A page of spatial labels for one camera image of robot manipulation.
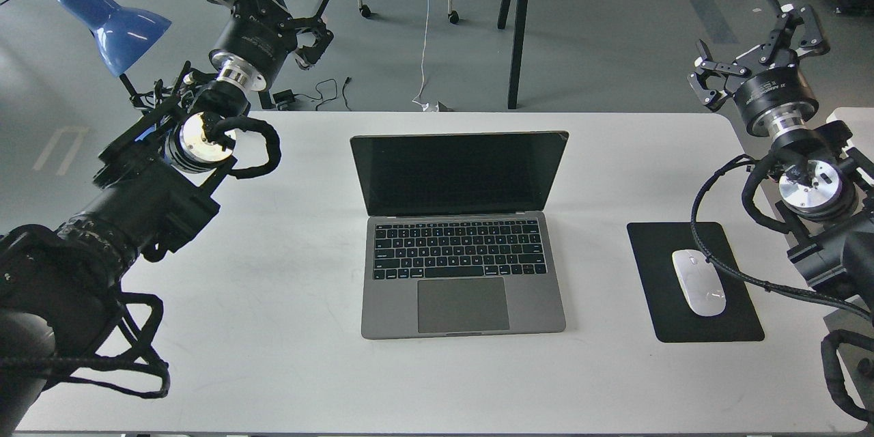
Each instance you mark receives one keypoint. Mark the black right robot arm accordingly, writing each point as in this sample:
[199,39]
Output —
[812,184]

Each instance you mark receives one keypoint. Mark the black mouse pad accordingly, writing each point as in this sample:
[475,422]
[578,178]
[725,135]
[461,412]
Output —
[673,321]

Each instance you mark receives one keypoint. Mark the blue desk lamp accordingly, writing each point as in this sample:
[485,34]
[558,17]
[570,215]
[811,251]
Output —
[123,35]

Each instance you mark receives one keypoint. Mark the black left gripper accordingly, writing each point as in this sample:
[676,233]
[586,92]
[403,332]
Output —
[249,48]

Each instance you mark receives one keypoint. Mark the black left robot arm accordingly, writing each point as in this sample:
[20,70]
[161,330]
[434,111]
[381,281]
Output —
[63,307]

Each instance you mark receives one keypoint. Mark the white computer mouse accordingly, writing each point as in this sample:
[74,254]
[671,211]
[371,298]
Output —
[699,282]

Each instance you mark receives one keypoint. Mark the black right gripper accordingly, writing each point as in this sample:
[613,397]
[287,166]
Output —
[781,89]

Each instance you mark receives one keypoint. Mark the black table leg frame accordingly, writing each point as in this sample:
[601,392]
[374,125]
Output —
[519,27]

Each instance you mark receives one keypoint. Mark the grey open laptop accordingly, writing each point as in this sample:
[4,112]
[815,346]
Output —
[457,241]

